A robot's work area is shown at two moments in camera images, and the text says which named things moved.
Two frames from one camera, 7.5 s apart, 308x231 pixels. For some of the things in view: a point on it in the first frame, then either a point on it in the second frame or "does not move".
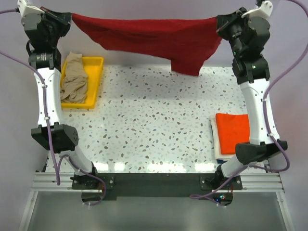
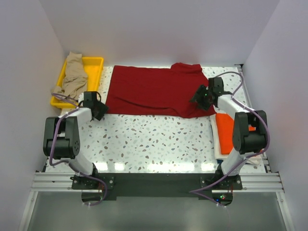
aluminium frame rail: x=46 y=181 does not move
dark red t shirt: x=186 y=43 -> x=156 y=90
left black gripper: x=64 y=19 -> x=103 y=109
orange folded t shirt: x=233 y=129 does not move
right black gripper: x=224 y=21 -> x=201 y=89
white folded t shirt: x=216 y=139 does not move
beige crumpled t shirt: x=74 y=88 does not move
